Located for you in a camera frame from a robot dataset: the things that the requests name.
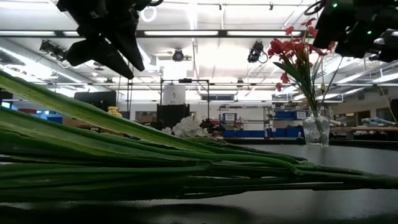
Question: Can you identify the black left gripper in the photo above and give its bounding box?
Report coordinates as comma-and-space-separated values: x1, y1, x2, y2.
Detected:
55, 0, 156, 80

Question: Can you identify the red poppy flower bunch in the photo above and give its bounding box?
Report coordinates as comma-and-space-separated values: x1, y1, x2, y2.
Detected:
284, 17, 338, 119

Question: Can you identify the red artificial tulip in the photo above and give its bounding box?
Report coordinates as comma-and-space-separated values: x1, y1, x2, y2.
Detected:
267, 37, 318, 119

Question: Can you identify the red blossom sprig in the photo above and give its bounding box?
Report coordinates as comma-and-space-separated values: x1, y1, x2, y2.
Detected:
273, 70, 321, 119

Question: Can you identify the white blossom bunch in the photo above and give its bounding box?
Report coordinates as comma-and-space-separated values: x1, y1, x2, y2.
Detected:
166, 116, 206, 138
0, 70, 398, 203

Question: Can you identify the clear glass vase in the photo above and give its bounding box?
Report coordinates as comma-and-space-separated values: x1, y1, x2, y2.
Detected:
302, 112, 331, 147

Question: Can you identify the amber glass vase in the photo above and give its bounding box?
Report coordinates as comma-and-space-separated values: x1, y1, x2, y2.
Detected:
106, 105, 124, 119

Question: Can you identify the black monitor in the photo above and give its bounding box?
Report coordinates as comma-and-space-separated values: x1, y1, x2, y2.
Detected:
73, 90, 118, 112

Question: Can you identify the white cylindrical tank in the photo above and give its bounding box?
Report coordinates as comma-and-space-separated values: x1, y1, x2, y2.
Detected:
162, 84, 187, 106

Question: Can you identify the black box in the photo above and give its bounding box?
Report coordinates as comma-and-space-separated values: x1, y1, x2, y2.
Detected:
156, 103, 191, 128

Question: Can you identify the wooden workbench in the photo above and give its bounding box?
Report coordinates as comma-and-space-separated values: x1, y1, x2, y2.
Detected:
329, 126, 398, 141

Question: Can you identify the blue storage bin row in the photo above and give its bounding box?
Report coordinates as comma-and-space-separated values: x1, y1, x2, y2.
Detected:
222, 126, 305, 139

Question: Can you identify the white ring light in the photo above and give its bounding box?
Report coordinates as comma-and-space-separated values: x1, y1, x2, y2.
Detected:
140, 6, 158, 24

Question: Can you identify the black hanging camera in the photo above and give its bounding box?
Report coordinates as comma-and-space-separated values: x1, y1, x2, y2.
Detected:
39, 39, 68, 62
247, 40, 268, 65
172, 49, 186, 62

